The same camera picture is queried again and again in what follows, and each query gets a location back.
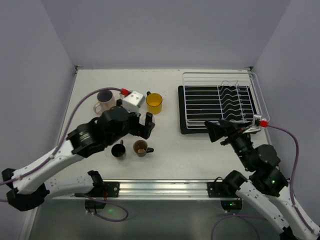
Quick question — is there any clear glass cup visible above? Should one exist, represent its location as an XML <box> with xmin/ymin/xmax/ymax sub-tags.
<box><xmin>139</xmin><ymin>112</ymin><xmax>155</xmax><ymax>125</ymax></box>

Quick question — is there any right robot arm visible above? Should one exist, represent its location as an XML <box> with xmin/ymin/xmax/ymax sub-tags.
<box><xmin>204</xmin><ymin>116</ymin><xmax>320</xmax><ymax>240</ymax></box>

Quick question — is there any yellow mug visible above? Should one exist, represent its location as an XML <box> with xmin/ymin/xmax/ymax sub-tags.
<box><xmin>145</xmin><ymin>91</ymin><xmax>163</xmax><ymax>115</ymax></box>

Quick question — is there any white wire dish rack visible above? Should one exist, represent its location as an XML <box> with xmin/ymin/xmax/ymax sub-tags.
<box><xmin>180</xmin><ymin>70</ymin><xmax>270</xmax><ymax>130</ymax></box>

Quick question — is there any purple cable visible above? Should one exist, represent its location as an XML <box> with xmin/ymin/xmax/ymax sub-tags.
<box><xmin>210</xmin><ymin>120</ymin><xmax>316</xmax><ymax>240</ymax></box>
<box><xmin>0</xmin><ymin>86</ymin><xmax>130</xmax><ymax>203</ymax></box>

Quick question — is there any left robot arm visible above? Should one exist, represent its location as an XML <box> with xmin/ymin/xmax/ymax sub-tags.
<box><xmin>1</xmin><ymin>106</ymin><xmax>155</xmax><ymax>212</ymax></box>

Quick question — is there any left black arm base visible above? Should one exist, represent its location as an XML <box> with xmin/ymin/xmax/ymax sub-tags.
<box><xmin>84</xmin><ymin>181</ymin><xmax>120</xmax><ymax>212</ymax></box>

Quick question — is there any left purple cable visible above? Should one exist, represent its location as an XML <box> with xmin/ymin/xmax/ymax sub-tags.
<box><xmin>0</xmin><ymin>86</ymin><xmax>130</xmax><ymax>203</ymax></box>

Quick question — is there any aluminium mounting rail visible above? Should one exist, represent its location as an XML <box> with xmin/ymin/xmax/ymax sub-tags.
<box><xmin>49</xmin><ymin>178</ymin><xmax>253</xmax><ymax>201</ymax></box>

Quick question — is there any pale pink mug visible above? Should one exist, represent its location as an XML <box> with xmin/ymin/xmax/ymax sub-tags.
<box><xmin>93</xmin><ymin>89</ymin><xmax>116</xmax><ymax>115</ymax></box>

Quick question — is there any black drain tray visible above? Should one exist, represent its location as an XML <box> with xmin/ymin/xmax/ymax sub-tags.
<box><xmin>178</xmin><ymin>84</ymin><xmax>257</xmax><ymax>135</ymax></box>

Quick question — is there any white faceted mug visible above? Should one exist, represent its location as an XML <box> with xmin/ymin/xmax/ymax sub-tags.
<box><xmin>116</xmin><ymin>99</ymin><xmax>123</xmax><ymax>108</ymax></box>

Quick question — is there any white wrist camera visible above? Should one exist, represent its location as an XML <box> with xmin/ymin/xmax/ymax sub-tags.
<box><xmin>244</xmin><ymin>114</ymin><xmax>269</xmax><ymax>134</ymax></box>
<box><xmin>122</xmin><ymin>91</ymin><xmax>146</xmax><ymax>114</ymax></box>

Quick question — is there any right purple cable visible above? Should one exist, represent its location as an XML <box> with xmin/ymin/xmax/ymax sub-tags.
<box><xmin>210</xmin><ymin>120</ymin><xmax>316</xmax><ymax>240</ymax></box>

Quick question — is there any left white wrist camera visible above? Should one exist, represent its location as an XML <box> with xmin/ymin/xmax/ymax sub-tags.
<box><xmin>122</xmin><ymin>91</ymin><xmax>146</xmax><ymax>114</ymax></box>

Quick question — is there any dark brown cup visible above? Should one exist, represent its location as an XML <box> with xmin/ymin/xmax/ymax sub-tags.
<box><xmin>111</xmin><ymin>140</ymin><xmax>126</xmax><ymax>160</ymax></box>

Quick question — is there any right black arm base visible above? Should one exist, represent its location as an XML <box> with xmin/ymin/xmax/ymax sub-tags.
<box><xmin>206</xmin><ymin>176</ymin><xmax>245</xmax><ymax>213</ymax></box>

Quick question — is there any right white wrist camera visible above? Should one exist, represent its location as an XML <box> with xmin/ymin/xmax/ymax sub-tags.
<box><xmin>244</xmin><ymin>114</ymin><xmax>269</xmax><ymax>134</ymax></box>

